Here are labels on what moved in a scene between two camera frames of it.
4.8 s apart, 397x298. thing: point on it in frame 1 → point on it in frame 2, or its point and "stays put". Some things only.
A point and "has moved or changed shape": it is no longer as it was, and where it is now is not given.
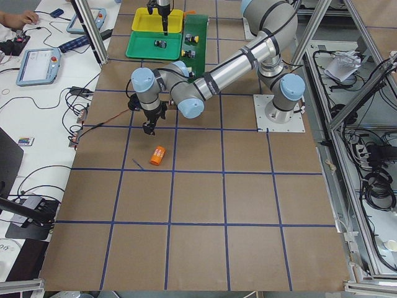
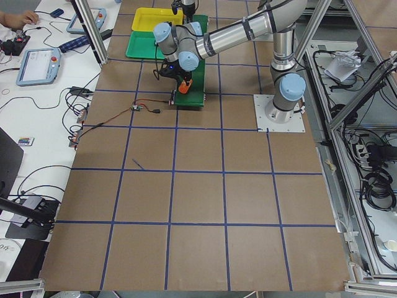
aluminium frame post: [92, 28] stays put
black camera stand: [30, 217] stays put
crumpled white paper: [342, 64] stays put
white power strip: [363, 155] stays put
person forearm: [18, 21] stays put
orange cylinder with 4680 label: [157, 155] has moved or changed shape
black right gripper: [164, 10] → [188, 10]
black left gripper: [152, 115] → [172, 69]
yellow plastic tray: [142, 21] stays put
